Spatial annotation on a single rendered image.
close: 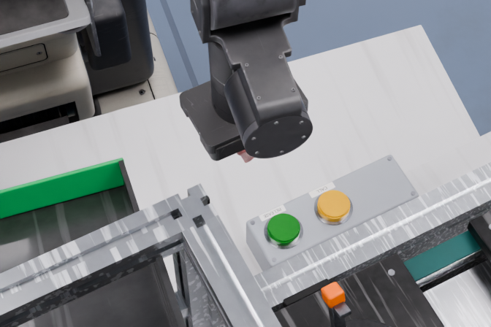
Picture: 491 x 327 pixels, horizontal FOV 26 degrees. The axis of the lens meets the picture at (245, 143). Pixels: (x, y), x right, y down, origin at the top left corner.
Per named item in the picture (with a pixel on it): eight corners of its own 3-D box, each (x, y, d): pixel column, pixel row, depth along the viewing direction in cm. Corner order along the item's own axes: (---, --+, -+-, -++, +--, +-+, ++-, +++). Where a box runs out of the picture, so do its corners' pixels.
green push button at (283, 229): (261, 228, 131) (261, 220, 129) (289, 214, 132) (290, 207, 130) (276, 254, 129) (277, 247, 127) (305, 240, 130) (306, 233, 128)
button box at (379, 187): (245, 241, 136) (245, 220, 130) (386, 175, 140) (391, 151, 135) (270, 287, 132) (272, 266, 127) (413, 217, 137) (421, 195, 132)
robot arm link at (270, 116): (295, -59, 83) (188, -37, 81) (346, 52, 77) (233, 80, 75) (286, 36, 93) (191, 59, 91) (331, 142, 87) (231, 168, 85)
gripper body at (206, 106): (310, 114, 97) (313, 66, 91) (209, 159, 94) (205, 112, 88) (276, 64, 100) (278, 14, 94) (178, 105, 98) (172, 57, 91)
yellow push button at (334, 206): (310, 204, 132) (311, 197, 131) (338, 191, 133) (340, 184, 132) (326, 230, 131) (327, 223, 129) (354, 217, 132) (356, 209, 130)
